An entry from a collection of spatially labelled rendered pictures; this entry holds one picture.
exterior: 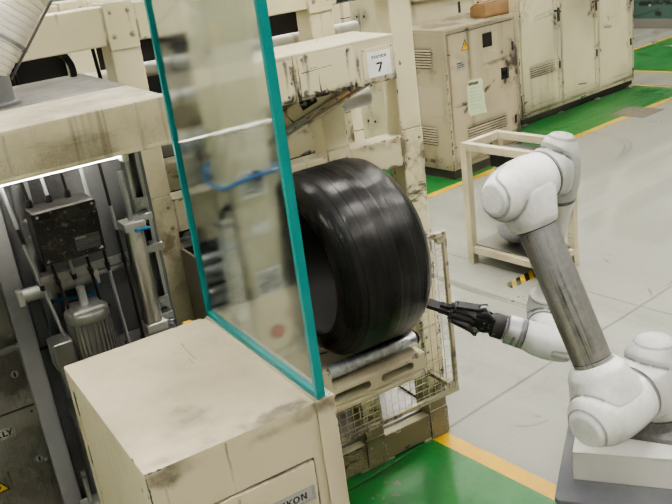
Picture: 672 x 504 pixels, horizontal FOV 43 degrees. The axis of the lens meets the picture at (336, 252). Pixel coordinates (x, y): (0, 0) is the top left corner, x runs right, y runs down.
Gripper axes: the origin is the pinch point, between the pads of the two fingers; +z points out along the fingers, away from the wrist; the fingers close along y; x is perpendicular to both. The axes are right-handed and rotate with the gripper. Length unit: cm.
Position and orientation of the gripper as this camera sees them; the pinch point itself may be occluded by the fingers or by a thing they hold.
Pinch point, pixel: (438, 306)
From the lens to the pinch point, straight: 256.7
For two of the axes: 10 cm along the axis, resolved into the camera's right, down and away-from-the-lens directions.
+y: -1.5, 6.8, 7.2
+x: 2.8, -6.6, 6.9
